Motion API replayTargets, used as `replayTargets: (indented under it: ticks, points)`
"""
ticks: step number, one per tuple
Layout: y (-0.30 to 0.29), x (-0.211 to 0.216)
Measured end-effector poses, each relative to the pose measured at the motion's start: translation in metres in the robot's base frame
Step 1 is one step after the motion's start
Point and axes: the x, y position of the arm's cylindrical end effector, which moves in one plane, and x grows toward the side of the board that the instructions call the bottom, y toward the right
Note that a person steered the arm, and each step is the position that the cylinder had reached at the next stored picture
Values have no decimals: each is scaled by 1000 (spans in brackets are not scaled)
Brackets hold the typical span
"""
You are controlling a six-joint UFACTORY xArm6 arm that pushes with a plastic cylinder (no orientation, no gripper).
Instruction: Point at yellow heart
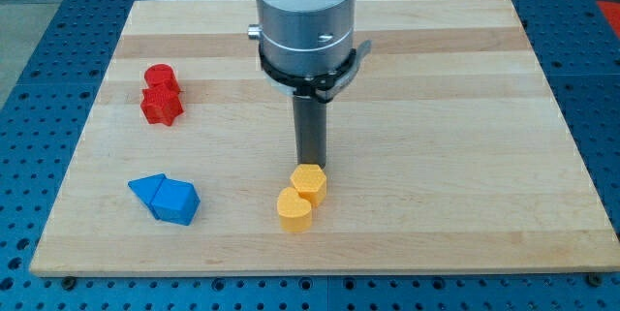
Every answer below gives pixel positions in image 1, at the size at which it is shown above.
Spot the red star block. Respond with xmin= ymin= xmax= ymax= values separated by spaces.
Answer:
xmin=140 ymin=85 xmax=184 ymax=126

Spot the red cylinder block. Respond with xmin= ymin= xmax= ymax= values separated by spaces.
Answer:
xmin=143 ymin=64 xmax=181 ymax=93

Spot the yellow heart block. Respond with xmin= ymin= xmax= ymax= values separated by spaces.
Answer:
xmin=276 ymin=187 xmax=313 ymax=233

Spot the light wooden board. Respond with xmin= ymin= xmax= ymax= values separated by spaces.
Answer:
xmin=30 ymin=0 xmax=619 ymax=277

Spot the blue cube block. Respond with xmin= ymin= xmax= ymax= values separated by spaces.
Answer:
xmin=150 ymin=178 xmax=201 ymax=226

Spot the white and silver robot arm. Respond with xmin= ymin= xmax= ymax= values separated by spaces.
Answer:
xmin=256 ymin=0 xmax=361 ymax=103

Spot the blue triangle block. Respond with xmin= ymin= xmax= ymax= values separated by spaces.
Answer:
xmin=127 ymin=173 xmax=166 ymax=220

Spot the yellow hexagon block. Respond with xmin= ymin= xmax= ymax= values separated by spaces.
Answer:
xmin=290 ymin=164 xmax=327 ymax=207

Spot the red object at right edge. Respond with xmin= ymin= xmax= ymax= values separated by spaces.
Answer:
xmin=597 ymin=1 xmax=620 ymax=37

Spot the grey cylindrical pointer rod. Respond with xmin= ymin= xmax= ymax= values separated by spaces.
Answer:
xmin=293 ymin=96 xmax=326 ymax=168

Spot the black clamp with silver lever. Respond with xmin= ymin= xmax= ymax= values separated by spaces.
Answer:
xmin=259 ymin=40 xmax=372 ymax=104

